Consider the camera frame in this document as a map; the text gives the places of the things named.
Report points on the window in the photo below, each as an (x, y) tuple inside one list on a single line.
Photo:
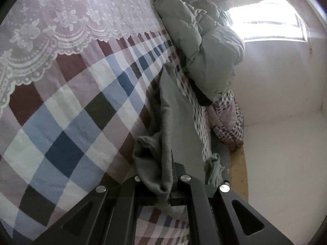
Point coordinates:
[(268, 25)]

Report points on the wooden bed frame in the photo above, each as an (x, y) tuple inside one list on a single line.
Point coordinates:
[(241, 173)]

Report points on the dark green printed t-shirt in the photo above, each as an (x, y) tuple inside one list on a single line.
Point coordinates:
[(173, 122)]

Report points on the white lace blanket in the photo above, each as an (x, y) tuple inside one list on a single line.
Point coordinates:
[(76, 12)]

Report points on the checkered pillows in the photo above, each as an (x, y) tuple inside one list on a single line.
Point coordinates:
[(227, 122)]

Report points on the checkered bed sheet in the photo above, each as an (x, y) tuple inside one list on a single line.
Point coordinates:
[(63, 137)]

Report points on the light green garment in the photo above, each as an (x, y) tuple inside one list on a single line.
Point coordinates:
[(214, 168)]

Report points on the light green crumpled duvet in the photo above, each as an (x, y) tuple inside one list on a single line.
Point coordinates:
[(212, 51)]

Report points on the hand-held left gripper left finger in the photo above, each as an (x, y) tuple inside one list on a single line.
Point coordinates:
[(127, 191)]

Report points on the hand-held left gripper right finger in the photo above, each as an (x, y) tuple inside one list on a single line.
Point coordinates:
[(178, 183)]

